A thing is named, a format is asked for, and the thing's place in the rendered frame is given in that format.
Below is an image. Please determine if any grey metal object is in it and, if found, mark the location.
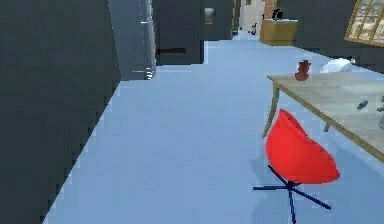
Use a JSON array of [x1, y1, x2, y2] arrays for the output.
[[376, 95, 384, 130]]

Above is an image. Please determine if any yellow wooden cabinet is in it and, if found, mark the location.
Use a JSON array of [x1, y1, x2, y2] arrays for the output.
[[259, 18, 299, 47]]

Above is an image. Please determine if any small framed wall picture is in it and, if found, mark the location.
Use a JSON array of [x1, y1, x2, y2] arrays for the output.
[[204, 7, 215, 25]]

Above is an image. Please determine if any black door handle bar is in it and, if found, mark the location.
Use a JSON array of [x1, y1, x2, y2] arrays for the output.
[[155, 47, 187, 55]]

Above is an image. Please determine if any wooden framed window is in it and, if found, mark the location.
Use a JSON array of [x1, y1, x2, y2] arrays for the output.
[[344, 0, 384, 48]]

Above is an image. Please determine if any red shell chair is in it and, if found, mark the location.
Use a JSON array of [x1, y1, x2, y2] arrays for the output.
[[252, 108, 341, 224]]

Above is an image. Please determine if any pale wooden table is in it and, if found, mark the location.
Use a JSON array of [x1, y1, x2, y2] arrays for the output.
[[262, 71, 384, 164]]

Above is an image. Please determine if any dark room door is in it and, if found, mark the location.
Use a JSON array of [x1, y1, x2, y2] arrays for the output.
[[152, 0, 205, 66]]

